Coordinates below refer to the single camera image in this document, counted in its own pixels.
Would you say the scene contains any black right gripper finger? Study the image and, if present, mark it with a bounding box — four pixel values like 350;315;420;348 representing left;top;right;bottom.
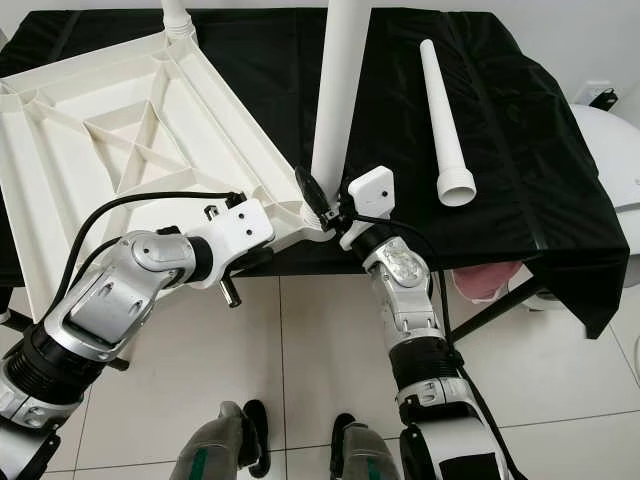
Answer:
293;164;336;221

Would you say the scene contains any white plastic table top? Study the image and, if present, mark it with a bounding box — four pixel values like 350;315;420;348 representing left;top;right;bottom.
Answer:
0;35;327;347

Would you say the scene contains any black tablecloth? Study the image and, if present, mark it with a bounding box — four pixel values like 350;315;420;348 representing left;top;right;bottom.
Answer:
0;8;632;340

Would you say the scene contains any grey robot right leg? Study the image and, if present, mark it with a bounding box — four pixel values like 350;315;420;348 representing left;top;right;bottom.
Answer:
329;414;402;480

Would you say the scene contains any white round appliance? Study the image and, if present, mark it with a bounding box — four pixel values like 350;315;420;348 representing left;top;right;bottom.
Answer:
564;102;640;217

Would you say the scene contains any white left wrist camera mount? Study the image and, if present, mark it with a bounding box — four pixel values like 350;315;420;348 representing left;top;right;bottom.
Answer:
194;196;277;292

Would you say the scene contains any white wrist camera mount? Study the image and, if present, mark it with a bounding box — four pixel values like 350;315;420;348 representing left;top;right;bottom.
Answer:
339;164;397;252
194;196;277;292

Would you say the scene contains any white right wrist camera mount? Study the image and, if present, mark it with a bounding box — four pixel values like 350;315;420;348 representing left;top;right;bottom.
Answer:
339;164;397;252

